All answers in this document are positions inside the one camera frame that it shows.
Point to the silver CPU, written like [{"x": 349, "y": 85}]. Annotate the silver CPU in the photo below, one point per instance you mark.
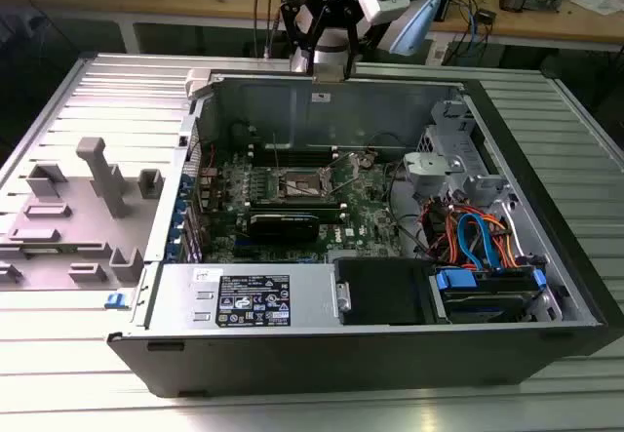
[{"x": 326, "y": 73}]

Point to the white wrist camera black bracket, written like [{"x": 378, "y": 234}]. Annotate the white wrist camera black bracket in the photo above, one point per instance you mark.
[{"x": 382, "y": 5}]

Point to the grey parts rack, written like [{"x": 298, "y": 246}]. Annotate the grey parts rack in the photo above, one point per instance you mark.
[{"x": 73, "y": 256}]

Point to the black RAM stick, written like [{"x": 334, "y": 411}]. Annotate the black RAM stick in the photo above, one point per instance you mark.
[{"x": 292, "y": 204}]

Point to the green motherboard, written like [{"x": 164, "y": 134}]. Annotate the green motherboard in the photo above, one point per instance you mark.
[{"x": 363, "y": 217}]

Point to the silver metal drive cage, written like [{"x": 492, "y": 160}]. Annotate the silver metal drive cage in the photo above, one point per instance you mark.
[{"x": 456, "y": 164}]

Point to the white paper sheet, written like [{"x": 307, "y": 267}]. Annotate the white paper sheet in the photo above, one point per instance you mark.
[{"x": 597, "y": 4}]

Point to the silver drive latch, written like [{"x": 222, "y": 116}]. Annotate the silver drive latch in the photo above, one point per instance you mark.
[{"x": 342, "y": 296}]

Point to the silver power supply unit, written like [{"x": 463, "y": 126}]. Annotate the silver power supply unit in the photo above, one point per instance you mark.
[{"x": 175, "y": 305}]

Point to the black graphics card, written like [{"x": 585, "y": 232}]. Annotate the black graphics card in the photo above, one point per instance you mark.
[{"x": 283, "y": 229}]

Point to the white code label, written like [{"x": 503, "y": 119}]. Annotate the white code label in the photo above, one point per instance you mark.
[{"x": 437, "y": 52}]

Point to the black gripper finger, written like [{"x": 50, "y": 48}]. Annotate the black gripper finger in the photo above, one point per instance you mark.
[
  {"x": 353, "y": 37},
  {"x": 292, "y": 32}
]

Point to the blue plastic clip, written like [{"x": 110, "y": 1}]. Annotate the blue plastic clip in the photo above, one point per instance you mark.
[{"x": 117, "y": 301}]

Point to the small black tower box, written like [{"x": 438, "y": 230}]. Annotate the small black tower box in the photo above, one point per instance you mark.
[{"x": 449, "y": 8}]

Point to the small black adapter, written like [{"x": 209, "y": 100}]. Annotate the small black adapter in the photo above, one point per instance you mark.
[{"x": 486, "y": 16}]

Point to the metal locking lever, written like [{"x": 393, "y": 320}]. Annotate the metal locking lever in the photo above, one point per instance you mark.
[
  {"x": 335, "y": 178},
  {"x": 276, "y": 151}
]

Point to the grey case latch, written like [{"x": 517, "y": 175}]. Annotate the grey case latch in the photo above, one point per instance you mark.
[{"x": 197, "y": 83}]

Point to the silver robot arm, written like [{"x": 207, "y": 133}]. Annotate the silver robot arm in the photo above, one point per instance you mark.
[{"x": 414, "y": 27}]

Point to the coin battery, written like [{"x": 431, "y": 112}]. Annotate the coin battery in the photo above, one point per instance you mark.
[{"x": 366, "y": 161}]

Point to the hard disk in blue carrier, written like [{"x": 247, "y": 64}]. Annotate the hard disk in blue carrier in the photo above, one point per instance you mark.
[{"x": 456, "y": 278}]

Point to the blue slot retainer clips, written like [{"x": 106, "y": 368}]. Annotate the blue slot retainer clips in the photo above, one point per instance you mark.
[{"x": 179, "y": 208}]

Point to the black drive bay cover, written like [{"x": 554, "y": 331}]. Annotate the black drive bay cover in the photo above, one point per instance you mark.
[{"x": 385, "y": 290}]

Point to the wooden desk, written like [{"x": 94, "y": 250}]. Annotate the wooden desk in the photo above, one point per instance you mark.
[{"x": 146, "y": 5}]

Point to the black power supply label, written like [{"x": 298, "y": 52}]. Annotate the black power supply label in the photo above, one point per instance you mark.
[{"x": 253, "y": 300}]

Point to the white sticker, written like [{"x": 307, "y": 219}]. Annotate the white sticker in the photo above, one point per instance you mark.
[{"x": 207, "y": 274}]

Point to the black PC case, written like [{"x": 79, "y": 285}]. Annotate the black PC case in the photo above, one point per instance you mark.
[{"x": 292, "y": 364}]

